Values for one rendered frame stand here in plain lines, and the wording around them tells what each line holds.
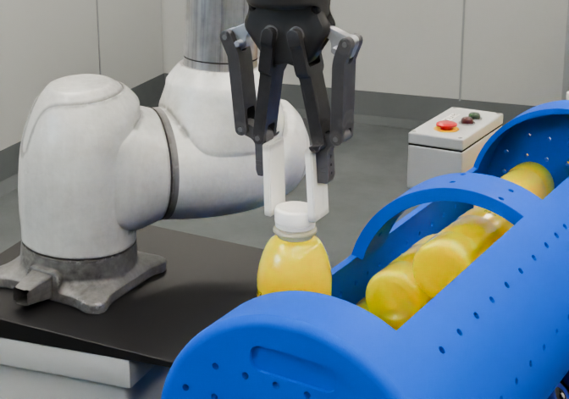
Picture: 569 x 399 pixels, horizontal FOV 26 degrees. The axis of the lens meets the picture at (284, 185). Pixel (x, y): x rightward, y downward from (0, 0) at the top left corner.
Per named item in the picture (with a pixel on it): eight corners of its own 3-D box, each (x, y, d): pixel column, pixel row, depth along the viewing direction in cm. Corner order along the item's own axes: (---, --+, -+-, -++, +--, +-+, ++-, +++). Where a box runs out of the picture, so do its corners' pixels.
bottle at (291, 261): (314, 381, 125) (318, 209, 120) (338, 414, 119) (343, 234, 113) (247, 390, 123) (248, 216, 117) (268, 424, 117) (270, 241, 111)
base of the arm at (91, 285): (-37, 294, 161) (-38, 254, 159) (62, 238, 180) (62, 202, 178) (80, 329, 154) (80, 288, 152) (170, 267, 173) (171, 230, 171)
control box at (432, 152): (406, 187, 214) (407, 130, 210) (450, 157, 230) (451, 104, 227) (460, 196, 209) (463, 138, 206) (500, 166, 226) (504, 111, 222)
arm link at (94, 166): (7, 220, 170) (4, 66, 163) (133, 207, 178) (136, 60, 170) (34, 267, 157) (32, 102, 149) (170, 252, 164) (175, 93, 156)
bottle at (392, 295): (406, 342, 139) (466, 286, 155) (431, 294, 136) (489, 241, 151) (355, 307, 141) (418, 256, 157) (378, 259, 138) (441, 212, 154)
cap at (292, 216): (308, 218, 118) (308, 200, 117) (322, 232, 114) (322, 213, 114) (268, 222, 117) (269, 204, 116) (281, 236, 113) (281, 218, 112)
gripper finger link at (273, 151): (268, 145, 113) (262, 144, 113) (271, 217, 115) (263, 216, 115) (284, 136, 115) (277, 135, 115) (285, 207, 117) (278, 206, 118)
